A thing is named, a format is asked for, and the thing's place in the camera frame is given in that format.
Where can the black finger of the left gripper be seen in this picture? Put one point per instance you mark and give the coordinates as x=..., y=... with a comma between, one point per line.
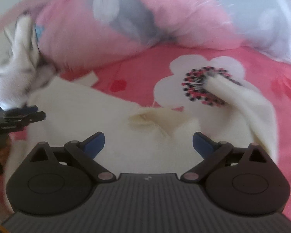
x=17, y=119

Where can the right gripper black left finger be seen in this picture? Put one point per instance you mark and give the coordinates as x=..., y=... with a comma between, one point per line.
x=55, y=180

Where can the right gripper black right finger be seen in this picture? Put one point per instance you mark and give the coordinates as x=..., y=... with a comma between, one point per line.
x=243, y=181

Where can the cream white knit sweater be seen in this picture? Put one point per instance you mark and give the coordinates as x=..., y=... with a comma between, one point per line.
x=146, y=140

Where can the white striped garment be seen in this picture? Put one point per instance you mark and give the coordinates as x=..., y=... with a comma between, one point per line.
x=24, y=71

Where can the pink grey floral duvet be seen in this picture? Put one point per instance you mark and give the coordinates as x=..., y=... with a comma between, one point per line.
x=91, y=33

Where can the pink red floral bedsheet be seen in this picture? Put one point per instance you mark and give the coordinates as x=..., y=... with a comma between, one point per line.
x=175, y=78

